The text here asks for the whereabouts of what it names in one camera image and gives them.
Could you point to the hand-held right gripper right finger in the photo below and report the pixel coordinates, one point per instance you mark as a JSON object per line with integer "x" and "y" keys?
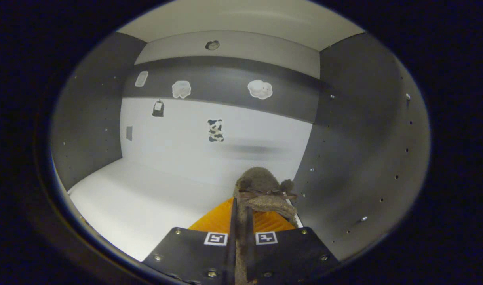
{"x": 289, "y": 253}

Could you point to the white shoe cabinet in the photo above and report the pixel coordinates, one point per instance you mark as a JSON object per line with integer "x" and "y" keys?
{"x": 344, "y": 138}

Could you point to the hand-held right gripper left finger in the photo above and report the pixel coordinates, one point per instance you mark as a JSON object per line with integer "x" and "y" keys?
{"x": 194, "y": 253}

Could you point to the brown fuzzy shoe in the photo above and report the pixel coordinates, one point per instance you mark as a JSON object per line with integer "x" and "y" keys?
{"x": 261, "y": 182}

